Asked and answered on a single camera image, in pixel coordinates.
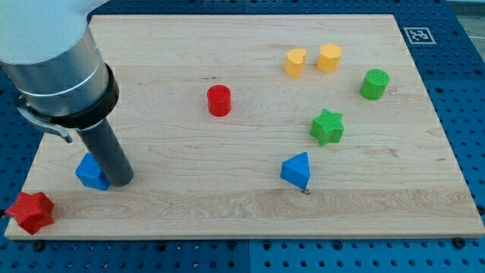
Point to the blue triangle block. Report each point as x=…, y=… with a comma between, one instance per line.
x=296, y=170

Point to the yellow hexagon block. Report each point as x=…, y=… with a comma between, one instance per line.
x=329, y=58

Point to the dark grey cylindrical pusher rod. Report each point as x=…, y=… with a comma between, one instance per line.
x=101, y=141

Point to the white fiducial marker tag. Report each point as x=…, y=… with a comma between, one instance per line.
x=419, y=36

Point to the green star block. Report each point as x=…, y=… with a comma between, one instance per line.
x=327, y=127

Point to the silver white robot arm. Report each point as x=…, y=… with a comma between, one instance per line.
x=49, y=53

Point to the light wooden board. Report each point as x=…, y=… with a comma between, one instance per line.
x=198, y=176

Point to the red star block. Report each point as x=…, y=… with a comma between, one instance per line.
x=32, y=211

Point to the black wrist flange ring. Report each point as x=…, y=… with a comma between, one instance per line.
x=82, y=119

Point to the blue cube block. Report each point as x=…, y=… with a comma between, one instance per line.
x=90, y=174

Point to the red cylinder block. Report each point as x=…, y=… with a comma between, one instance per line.
x=219, y=100

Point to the green cylinder block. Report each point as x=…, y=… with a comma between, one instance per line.
x=374, y=84

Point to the yellow heart block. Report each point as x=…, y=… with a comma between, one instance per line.
x=295, y=62

